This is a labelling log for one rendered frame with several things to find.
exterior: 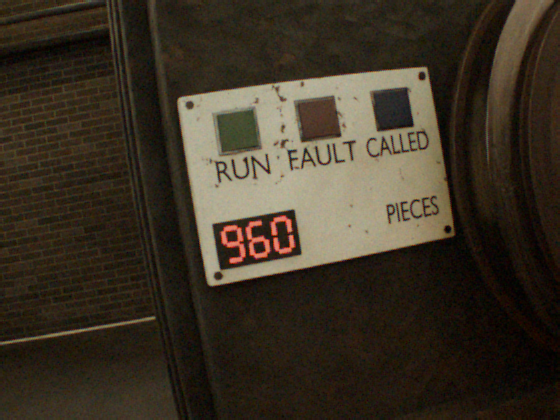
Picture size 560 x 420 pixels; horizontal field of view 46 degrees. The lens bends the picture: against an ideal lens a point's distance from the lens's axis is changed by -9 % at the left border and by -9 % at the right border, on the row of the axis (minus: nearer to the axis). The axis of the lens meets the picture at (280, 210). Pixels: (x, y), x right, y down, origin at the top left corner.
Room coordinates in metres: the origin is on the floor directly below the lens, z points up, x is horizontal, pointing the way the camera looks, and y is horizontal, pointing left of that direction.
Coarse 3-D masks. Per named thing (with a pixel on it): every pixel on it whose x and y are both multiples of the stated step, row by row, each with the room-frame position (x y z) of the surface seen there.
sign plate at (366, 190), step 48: (192, 96) 0.66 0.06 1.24; (240, 96) 0.68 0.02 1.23; (288, 96) 0.69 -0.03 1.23; (336, 96) 0.70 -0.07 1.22; (192, 144) 0.66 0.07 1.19; (288, 144) 0.68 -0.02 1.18; (336, 144) 0.70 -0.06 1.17; (384, 144) 0.71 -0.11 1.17; (432, 144) 0.72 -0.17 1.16; (192, 192) 0.67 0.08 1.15; (240, 192) 0.67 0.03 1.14; (288, 192) 0.68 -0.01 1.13; (336, 192) 0.69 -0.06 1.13; (384, 192) 0.70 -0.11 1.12; (432, 192) 0.72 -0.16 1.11; (288, 240) 0.68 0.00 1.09; (336, 240) 0.69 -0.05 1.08; (384, 240) 0.70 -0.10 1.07; (432, 240) 0.72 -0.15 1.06
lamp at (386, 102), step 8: (376, 96) 0.70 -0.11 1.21; (384, 96) 0.70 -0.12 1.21; (392, 96) 0.71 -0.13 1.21; (400, 96) 0.71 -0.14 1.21; (376, 104) 0.70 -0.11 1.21; (384, 104) 0.70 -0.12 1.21; (392, 104) 0.70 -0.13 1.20; (400, 104) 0.71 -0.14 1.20; (408, 104) 0.71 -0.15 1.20; (384, 112) 0.70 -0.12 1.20; (392, 112) 0.70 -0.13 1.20; (400, 112) 0.71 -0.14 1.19; (408, 112) 0.71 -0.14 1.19; (384, 120) 0.70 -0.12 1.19; (392, 120) 0.70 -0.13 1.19; (400, 120) 0.71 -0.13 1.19; (408, 120) 0.71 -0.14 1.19
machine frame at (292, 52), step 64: (128, 0) 0.75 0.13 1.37; (192, 0) 0.69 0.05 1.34; (256, 0) 0.70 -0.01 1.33; (320, 0) 0.72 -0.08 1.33; (384, 0) 0.74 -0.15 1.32; (448, 0) 0.75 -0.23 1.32; (128, 64) 0.76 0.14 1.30; (192, 64) 0.69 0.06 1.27; (256, 64) 0.70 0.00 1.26; (320, 64) 0.72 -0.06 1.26; (384, 64) 0.73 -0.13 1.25; (448, 64) 0.75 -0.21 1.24; (128, 128) 0.96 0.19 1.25; (448, 192) 0.74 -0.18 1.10; (192, 256) 0.68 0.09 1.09; (384, 256) 0.72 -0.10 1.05; (448, 256) 0.74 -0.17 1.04; (192, 320) 0.76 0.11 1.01; (256, 320) 0.69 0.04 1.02; (320, 320) 0.71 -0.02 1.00; (384, 320) 0.72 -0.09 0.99; (448, 320) 0.74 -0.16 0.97; (192, 384) 0.75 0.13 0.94; (256, 384) 0.69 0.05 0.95; (320, 384) 0.70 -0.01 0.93; (384, 384) 0.72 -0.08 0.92; (448, 384) 0.74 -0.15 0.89; (512, 384) 0.74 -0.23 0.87
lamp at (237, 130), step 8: (232, 112) 0.67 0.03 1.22; (240, 112) 0.67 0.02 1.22; (248, 112) 0.67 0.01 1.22; (224, 120) 0.67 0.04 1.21; (232, 120) 0.67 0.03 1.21; (240, 120) 0.67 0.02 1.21; (248, 120) 0.67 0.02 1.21; (224, 128) 0.67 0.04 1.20; (232, 128) 0.67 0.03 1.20; (240, 128) 0.67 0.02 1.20; (248, 128) 0.67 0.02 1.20; (224, 136) 0.67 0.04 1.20; (232, 136) 0.67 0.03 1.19; (240, 136) 0.67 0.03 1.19; (248, 136) 0.67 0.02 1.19; (256, 136) 0.67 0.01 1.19; (224, 144) 0.66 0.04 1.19; (232, 144) 0.67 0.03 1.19; (240, 144) 0.67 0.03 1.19; (248, 144) 0.67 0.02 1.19; (256, 144) 0.67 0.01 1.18
